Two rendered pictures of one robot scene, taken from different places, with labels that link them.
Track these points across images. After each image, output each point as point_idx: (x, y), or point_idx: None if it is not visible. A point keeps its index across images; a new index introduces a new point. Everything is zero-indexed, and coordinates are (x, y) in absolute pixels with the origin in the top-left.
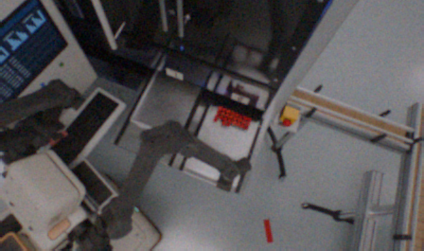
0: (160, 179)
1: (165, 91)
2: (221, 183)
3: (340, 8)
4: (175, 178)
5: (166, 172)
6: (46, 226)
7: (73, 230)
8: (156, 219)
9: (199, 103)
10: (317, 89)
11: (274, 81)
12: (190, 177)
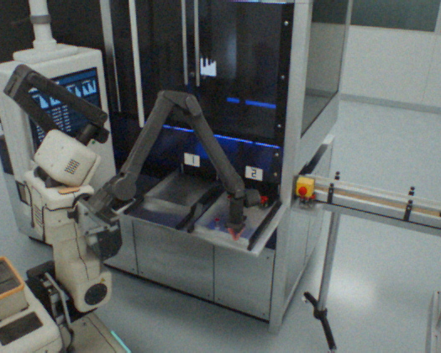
0: (164, 348)
1: (181, 185)
2: (230, 223)
3: (299, 25)
4: (184, 349)
5: (172, 342)
6: (63, 171)
7: (80, 195)
8: None
9: (214, 191)
10: (336, 177)
11: (279, 129)
12: (204, 349)
